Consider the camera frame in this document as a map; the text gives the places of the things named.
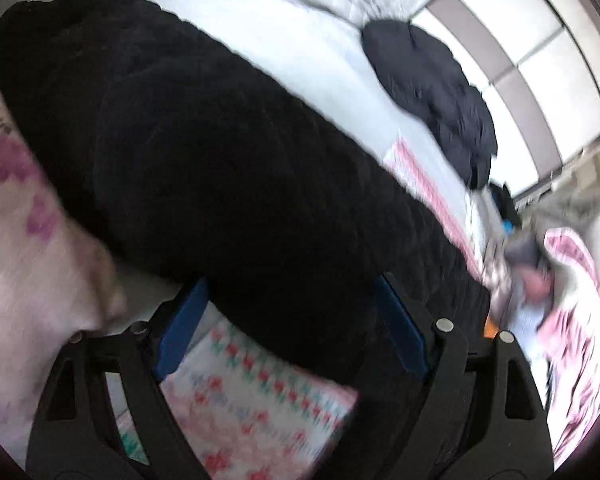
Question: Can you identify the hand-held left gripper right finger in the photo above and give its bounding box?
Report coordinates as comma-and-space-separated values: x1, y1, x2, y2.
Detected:
372, 272, 553, 480

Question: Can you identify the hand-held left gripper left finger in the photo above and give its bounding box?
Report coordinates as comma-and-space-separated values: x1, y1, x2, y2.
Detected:
25, 277, 211, 480

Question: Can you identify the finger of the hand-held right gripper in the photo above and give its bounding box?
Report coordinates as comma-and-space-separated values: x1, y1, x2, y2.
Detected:
487, 185, 525, 237

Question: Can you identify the black fleece garment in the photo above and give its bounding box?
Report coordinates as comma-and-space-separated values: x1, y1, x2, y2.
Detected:
0, 0, 493, 480

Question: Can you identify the person's right forearm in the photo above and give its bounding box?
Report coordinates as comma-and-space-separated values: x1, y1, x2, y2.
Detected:
532, 227, 600, 467

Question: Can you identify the grey fuzzy cloth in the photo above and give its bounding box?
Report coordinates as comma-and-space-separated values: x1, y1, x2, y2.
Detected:
525, 189, 600, 242

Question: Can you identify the dark navy garment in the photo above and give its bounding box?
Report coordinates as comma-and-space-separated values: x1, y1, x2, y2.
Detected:
361, 19, 498, 191

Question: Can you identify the white panelled wardrobe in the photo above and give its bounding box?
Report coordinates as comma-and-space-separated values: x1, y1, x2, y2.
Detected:
410, 0, 600, 201

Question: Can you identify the pink floral cloth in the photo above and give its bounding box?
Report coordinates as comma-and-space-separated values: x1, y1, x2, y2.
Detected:
0, 55, 128, 411

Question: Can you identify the light blue bedsheet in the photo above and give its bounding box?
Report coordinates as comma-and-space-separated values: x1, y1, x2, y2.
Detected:
130, 0, 481, 221

